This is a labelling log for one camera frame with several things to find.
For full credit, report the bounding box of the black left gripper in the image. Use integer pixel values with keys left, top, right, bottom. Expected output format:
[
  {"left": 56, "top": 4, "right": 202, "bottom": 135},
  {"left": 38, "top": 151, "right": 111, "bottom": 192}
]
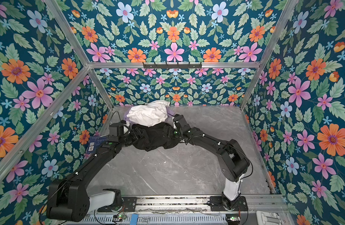
[{"left": 118, "top": 126, "right": 145, "bottom": 147}]

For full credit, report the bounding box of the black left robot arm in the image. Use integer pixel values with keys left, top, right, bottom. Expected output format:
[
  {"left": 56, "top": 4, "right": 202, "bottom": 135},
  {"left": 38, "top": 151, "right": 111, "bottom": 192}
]
[{"left": 46, "top": 122, "right": 143, "bottom": 222}]

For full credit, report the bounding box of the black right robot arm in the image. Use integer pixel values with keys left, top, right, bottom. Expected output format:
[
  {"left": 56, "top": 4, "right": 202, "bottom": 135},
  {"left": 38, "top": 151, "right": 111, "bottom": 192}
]
[{"left": 172, "top": 114, "right": 252, "bottom": 211}]

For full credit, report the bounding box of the lavender cloth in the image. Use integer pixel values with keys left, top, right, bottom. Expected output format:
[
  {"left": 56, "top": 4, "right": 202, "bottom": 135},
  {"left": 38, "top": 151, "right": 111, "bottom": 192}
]
[{"left": 123, "top": 108, "right": 176, "bottom": 124}]

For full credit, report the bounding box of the black hook rail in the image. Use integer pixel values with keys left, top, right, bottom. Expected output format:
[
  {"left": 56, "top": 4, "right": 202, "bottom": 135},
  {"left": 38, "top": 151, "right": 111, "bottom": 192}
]
[{"left": 143, "top": 62, "right": 202, "bottom": 69}]

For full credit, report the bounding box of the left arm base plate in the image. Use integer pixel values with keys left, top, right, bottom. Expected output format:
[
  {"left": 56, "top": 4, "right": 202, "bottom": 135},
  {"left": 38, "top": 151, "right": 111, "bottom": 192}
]
[{"left": 97, "top": 196, "right": 137, "bottom": 212}]

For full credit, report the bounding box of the white cloth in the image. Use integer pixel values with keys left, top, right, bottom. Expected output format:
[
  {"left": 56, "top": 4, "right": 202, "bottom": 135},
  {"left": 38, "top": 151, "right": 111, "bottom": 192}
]
[{"left": 126, "top": 100, "right": 170, "bottom": 127}]

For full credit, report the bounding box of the black cloth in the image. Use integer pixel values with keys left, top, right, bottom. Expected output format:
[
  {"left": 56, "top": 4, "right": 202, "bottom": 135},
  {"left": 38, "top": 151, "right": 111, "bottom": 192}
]
[{"left": 132, "top": 122, "right": 181, "bottom": 152}]

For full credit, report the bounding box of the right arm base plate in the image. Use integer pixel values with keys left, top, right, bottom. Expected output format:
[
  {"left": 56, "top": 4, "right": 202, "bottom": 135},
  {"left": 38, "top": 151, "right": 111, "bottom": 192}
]
[{"left": 207, "top": 196, "right": 248, "bottom": 212}]

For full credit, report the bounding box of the white vented box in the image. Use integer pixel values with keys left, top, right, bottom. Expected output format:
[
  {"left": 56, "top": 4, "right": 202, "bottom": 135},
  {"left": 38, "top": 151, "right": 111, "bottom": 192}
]
[{"left": 256, "top": 211, "right": 289, "bottom": 225}]

